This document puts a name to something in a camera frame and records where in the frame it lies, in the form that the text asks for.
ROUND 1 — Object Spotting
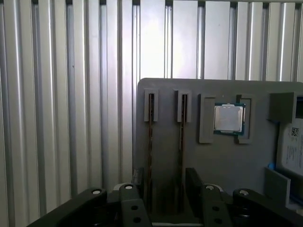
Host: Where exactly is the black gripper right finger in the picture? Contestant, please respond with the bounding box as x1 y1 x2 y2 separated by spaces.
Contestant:
186 167 303 227

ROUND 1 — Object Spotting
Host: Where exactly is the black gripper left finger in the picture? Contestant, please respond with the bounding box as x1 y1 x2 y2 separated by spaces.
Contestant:
26 166 154 227

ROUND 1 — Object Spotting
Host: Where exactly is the RAM stick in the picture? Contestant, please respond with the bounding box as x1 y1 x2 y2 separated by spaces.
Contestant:
146 93 155 225
178 93 188 206

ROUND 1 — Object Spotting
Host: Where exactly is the grey parts rack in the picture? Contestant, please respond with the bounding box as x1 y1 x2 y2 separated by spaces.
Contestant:
132 78 303 227

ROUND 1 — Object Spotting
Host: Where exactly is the silver CPU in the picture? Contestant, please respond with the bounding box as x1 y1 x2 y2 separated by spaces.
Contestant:
213 103 246 137

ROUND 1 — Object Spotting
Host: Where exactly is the hard disk in blue carrier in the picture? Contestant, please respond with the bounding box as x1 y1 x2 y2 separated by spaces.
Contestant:
267 117 303 206

